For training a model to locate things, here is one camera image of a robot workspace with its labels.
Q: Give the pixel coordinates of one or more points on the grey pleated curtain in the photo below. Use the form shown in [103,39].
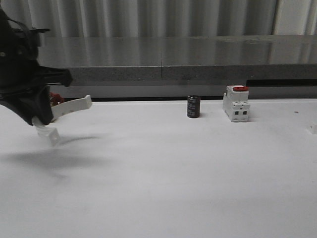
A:
[166,18]

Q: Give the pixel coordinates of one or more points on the white half pipe clamp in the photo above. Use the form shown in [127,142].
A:
[50,134]

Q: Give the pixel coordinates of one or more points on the black cylindrical capacitor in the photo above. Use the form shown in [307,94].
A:
[193,106]

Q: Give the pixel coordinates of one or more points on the small white block at edge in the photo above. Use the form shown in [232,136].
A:
[312,128]

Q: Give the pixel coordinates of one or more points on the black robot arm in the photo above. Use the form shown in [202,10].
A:
[18,43]

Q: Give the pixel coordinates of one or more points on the grey stone counter ledge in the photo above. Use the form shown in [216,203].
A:
[272,66]

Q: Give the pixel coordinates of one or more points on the white circuit breaker red switch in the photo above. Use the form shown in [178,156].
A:
[235,103]

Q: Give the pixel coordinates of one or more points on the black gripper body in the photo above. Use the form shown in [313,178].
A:
[24,88]

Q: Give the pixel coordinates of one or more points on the brass valve red handwheel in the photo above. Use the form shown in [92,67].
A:
[56,99]

